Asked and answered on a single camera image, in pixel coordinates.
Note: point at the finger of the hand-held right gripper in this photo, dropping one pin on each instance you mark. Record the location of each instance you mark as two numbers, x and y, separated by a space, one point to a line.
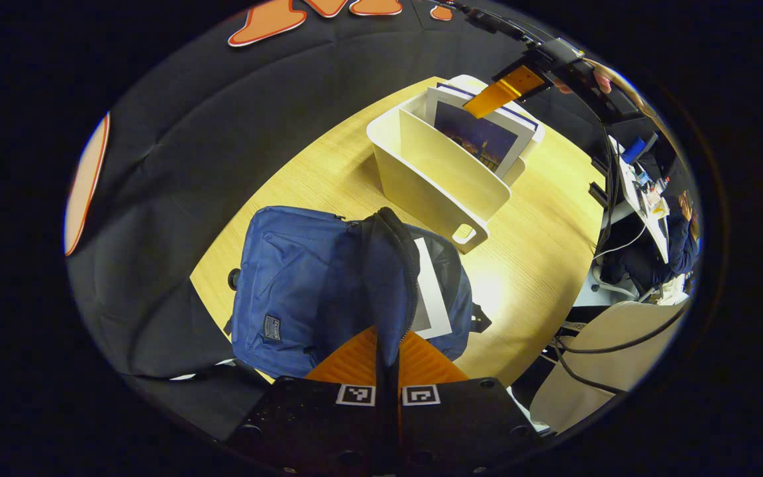
504 89

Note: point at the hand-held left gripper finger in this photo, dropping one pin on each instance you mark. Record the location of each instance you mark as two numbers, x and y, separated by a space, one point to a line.
381 430
394 430

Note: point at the dark blue cover book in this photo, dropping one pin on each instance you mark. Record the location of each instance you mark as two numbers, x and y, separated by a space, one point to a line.
481 142

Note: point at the white bookshelf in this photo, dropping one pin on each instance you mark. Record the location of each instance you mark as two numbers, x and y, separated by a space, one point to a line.
434 172

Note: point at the grey portrait cover book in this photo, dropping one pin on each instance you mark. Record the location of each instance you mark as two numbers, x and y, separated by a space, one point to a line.
433 298

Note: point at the blue schoolbag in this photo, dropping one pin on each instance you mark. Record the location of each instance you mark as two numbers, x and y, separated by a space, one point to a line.
302 278

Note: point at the cluttered white office desk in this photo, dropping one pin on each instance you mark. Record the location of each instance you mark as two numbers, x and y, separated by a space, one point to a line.
653 232

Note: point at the black backdrop cloth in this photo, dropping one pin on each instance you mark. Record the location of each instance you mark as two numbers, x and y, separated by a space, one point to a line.
189 132

